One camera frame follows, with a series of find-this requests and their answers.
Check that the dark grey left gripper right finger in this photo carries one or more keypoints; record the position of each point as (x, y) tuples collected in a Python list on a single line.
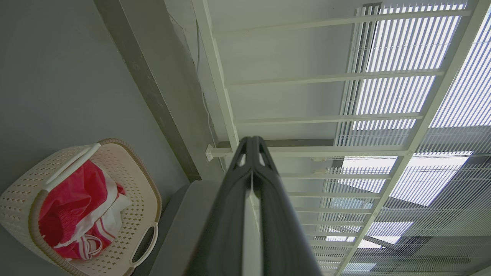
[(280, 230)]

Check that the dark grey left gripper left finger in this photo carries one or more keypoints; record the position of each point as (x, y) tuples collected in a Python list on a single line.
[(226, 222)]

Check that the cream perforated plastic laundry basket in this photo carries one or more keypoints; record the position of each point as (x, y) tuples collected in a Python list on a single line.
[(126, 172)]

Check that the red and white garment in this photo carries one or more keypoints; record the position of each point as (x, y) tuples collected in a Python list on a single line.
[(73, 207)]

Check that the white vertical window blinds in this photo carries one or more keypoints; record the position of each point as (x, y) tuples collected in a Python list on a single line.
[(402, 96)]

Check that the white metal rack frame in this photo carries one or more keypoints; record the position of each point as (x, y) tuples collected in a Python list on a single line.
[(330, 78)]

